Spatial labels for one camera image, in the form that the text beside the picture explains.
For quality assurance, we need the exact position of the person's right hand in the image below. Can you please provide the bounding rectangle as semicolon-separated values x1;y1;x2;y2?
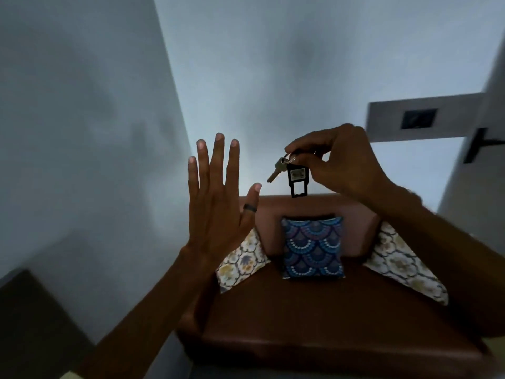
284;123;396;202

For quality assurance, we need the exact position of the person's left hand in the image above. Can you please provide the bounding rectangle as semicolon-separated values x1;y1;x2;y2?
181;133;262;270

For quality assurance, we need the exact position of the black keychain tag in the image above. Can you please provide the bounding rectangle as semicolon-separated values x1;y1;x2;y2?
287;162;312;199

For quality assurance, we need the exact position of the silver key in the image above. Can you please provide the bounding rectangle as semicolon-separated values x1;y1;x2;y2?
267;156;290;184

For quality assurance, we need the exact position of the person's right forearm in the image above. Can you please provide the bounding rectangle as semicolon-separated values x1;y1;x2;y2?
373;184;505;339

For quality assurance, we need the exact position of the person's left forearm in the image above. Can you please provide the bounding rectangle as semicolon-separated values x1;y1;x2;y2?
73;247;222;379

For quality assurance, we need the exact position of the white patterned cushion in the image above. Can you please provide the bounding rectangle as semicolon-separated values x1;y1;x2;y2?
362;220;450;307
215;227;271;293

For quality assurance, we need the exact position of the blue patterned cushion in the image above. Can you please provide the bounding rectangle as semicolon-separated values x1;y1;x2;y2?
280;216;345;280

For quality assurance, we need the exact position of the brown leather sofa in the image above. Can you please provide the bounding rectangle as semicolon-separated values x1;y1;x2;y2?
175;193;496;369

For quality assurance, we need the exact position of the white door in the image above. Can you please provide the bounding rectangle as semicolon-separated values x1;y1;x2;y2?
437;33;505;258

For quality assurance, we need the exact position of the dark wooden cabinet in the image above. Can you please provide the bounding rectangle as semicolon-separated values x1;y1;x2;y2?
0;267;96;379

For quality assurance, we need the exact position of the black door handle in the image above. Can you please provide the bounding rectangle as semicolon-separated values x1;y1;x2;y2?
463;128;505;164

